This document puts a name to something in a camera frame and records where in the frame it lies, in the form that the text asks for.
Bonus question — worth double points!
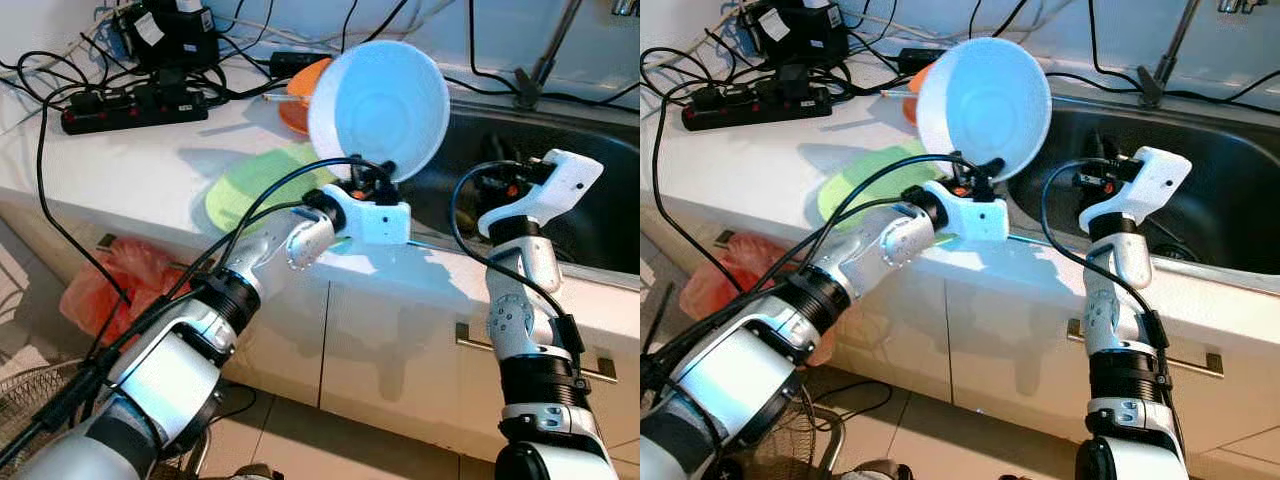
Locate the white bowl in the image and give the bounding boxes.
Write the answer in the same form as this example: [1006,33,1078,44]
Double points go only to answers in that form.
[307,40,452,184]
[916,37,1052,183]

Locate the green plate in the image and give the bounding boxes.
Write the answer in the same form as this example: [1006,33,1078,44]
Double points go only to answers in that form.
[205,143,341,236]
[818,140,946,236]

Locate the stainless steel sink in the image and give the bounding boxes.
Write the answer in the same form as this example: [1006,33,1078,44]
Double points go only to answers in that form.
[400,95,641,276]
[1005,95,1280,276]

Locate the grey metal faucet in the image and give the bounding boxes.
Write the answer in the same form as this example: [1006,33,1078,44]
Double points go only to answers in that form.
[1138,0,1206,109]
[513,0,586,111]

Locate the small black power adapter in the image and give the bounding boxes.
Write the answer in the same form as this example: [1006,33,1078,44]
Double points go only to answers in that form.
[895,46,951,76]
[268,50,336,81]

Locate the white sink cabinet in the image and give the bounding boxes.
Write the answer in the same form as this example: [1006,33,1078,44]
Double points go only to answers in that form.
[640,200,1280,471]
[0,195,641,466]

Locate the black charger box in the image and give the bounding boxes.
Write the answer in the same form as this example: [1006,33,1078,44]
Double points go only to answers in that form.
[120,0,221,71]
[740,0,851,69]

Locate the black power strip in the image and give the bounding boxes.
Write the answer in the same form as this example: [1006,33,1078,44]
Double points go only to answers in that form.
[60,80,209,136]
[682,80,834,131]

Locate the orange plastic bag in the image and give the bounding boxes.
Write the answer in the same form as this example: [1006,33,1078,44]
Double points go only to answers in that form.
[680,232,836,366]
[60,238,196,346]

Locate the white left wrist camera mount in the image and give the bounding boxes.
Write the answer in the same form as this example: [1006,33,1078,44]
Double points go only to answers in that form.
[325,182,413,247]
[925,180,1011,244]

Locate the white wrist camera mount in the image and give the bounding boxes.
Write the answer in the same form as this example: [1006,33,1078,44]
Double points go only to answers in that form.
[925,180,1011,244]
[478,150,605,239]
[1078,146,1193,236]
[325,182,413,247]

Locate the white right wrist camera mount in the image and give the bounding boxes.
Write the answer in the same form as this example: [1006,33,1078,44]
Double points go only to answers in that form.
[478,150,605,239]
[1078,146,1193,236]

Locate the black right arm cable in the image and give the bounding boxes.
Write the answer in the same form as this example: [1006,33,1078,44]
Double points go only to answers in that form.
[1040,158,1171,351]
[450,160,586,351]

